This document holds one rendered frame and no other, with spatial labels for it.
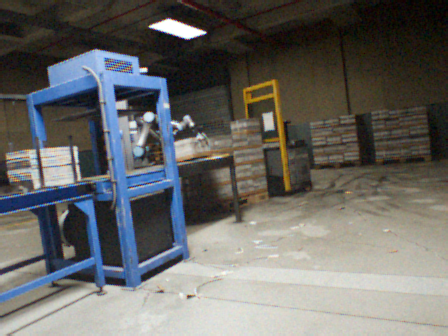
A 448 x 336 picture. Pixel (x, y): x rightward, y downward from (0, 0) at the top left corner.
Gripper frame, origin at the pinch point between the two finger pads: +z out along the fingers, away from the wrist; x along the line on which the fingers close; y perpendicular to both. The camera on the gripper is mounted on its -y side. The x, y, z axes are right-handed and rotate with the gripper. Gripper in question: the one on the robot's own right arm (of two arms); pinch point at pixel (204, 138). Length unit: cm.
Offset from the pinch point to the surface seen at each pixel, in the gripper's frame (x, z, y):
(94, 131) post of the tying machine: 115, -43, 27
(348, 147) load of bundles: -582, 71, 11
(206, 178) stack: -64, 18, 70
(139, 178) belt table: 139, 36, -7
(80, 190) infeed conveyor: 192, 33, -4
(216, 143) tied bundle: -91, -16, 39
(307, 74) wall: -749, -185, -4
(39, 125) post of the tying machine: 172, -49, 21
